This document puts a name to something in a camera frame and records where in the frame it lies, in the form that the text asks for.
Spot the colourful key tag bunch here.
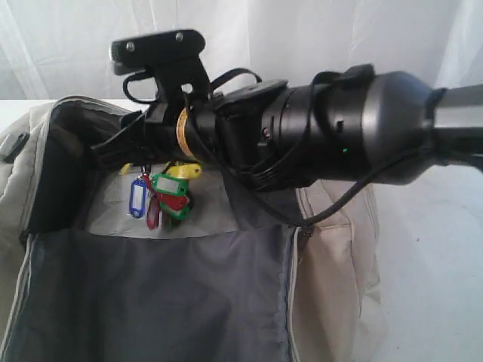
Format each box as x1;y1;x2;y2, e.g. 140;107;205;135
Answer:
128;161;202;230

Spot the clear plastic packet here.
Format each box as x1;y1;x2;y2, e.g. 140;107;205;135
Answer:
82;165;242;241

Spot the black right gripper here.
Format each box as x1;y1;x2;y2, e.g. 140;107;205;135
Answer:
91;94;264;177

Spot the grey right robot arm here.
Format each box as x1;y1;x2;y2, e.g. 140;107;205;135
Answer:
93;65;482;192

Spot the beige duffel bag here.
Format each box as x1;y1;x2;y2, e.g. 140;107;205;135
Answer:
1;97;384;361

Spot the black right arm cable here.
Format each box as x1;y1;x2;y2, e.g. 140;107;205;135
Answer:
180;67;446;231

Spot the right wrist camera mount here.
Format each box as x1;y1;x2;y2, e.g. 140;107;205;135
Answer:
109;29;211;107

